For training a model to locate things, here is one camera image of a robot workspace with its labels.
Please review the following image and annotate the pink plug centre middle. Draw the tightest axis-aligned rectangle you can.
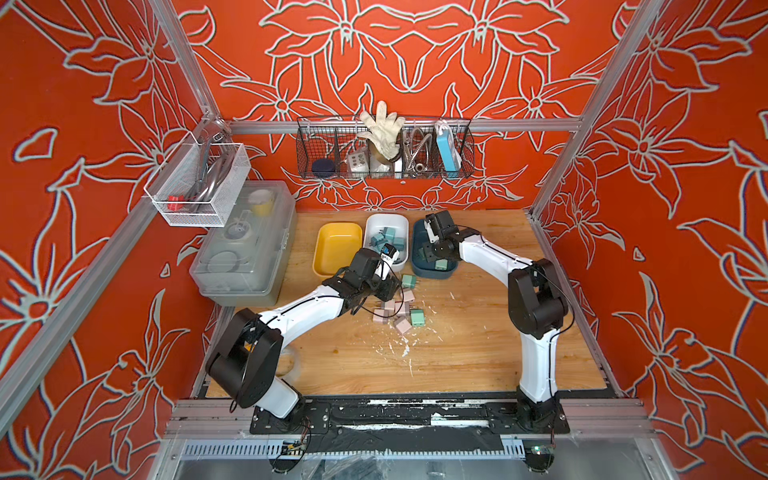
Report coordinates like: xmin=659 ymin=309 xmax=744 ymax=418
xmin=395 ymin=302 xmax=410 ymax=316

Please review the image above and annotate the white storage box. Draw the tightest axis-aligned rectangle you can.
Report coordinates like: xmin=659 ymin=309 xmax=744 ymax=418
xmin=363 ymin=213 xmax=410 ymax=272

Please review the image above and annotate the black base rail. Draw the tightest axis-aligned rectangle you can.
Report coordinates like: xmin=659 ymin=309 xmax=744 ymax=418
xmin=249 ymin=392 xmax=571 ymax=436

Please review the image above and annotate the white wire basket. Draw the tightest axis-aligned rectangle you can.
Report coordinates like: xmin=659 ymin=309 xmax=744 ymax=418
xmin=144 ymin=134 xmax=250 ymax=228

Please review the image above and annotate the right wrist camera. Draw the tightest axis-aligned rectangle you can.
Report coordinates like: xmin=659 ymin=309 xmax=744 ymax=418
xmin=424 ymin=219 xmax=440 ymax=244

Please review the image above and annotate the black wire wall basket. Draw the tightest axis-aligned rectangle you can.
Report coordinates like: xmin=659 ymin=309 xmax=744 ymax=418
xmin=296 ymin=114 xmax=479 ymax=180

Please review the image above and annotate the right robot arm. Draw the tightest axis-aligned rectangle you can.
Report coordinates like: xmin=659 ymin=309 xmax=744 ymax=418
xmin=424 ymin=211 xmax=569 ymax=430

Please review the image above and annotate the pink plug bottom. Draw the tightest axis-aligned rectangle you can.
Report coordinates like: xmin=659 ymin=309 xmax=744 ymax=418
xmin=393 ymin=317 xmax=413 ymax=335

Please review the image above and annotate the yellow storage box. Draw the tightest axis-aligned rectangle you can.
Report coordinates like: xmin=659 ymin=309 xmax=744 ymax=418
xmin=312 ymin=222 xmax=363 ymax=278

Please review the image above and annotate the green plug top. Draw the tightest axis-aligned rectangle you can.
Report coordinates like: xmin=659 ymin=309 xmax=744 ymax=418
xmin=401 ymin=274 xmax=417 ymax=289

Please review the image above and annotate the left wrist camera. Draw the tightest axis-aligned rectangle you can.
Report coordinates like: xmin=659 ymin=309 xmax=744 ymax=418
xmin=379 ymin=243 xmax=400 ymax=279

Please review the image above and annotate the dark teal storage box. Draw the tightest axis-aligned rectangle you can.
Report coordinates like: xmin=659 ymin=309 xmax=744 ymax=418
xmin=411 ymin=220 xmax=458 ymax=280

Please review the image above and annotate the clear plastic lidded container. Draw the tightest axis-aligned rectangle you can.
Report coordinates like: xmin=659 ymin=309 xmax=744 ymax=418
xmin=189 ymin=181 xmax=297 ymax=307

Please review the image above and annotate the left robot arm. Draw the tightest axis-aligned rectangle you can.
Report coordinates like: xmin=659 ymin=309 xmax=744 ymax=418
xmin=205 ymin=244 xmax=401 ymax=422

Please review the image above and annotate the white socket cube in basket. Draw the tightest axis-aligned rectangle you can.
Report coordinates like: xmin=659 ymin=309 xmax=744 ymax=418
xmin=346 ymin=148 xmax=370 ymax=178

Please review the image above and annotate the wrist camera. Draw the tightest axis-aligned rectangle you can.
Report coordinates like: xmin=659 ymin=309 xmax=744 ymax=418
xmin=379 ymin=243 xmax=400 ymax=279
xmin=424 ymin=219 xmax=440 ymax=244

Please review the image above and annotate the clear tape roll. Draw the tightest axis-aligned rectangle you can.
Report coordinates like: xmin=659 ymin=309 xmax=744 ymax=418
xmin=277 ymin=347 xmax=301 ymax=382

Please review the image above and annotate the cream rubber glove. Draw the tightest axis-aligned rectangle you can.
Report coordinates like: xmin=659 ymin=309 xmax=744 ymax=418
xmin=358 ymin=100 xmax=406 ymax=161

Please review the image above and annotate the red object in basket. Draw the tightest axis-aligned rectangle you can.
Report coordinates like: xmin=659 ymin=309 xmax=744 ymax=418
xmin=165 ymin=195 xmax=186 ymax=212

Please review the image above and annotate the light blue box in basket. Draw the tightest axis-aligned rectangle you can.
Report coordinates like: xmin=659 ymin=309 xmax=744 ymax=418
xmin=435 ymin=120 xmax=461 ymax=178

